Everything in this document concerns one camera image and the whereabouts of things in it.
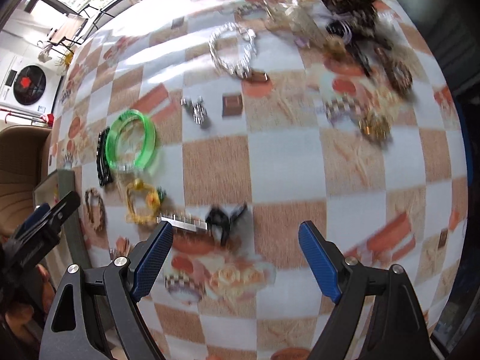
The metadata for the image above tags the silver rhinestone hair clip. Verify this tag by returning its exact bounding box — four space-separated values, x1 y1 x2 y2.
156 214 209 233

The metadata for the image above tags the brown braided bracelet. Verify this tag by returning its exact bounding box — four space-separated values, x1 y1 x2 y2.
83 187 107 233

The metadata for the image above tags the yellow sunflower hair tie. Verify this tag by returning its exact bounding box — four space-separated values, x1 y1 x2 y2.
124 178 167 227

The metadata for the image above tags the black beaded hair clip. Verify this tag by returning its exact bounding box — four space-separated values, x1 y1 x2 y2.
96 127 113 187

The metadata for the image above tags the black claw hair clip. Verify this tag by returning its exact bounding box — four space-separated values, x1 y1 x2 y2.
205 203 247 247

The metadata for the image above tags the green translucent bangle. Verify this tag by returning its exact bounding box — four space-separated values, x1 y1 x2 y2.
105 109 156 173

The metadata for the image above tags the white jewelry tray box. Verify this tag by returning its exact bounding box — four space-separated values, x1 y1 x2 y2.
32 169 92 289

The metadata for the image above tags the brown leather chair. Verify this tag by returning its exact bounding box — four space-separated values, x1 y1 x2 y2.
0 125 51 240

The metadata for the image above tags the lower white washing machine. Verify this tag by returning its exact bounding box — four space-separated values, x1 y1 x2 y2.
1 54 62 116

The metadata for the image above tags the checkered vinyl tablecloth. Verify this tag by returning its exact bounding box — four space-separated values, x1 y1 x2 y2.
49 0 468 359

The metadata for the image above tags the black folding chair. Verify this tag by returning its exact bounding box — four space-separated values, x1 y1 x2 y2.
46 0 124 56

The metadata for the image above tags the clear plastic hair claw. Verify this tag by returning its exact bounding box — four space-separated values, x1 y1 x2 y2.
263 0 328 49

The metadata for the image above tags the leopard print scrunchie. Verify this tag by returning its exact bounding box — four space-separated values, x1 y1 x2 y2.
320 0 377 41

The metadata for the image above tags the gold chain brooch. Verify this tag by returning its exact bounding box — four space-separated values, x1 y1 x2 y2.
358 111 391 145

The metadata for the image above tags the silver chain bracelet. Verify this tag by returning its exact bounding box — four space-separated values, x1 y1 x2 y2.
207 22 270 83

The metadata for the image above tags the black thin hair tie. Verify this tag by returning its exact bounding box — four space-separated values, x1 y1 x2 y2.
325 20 376 80

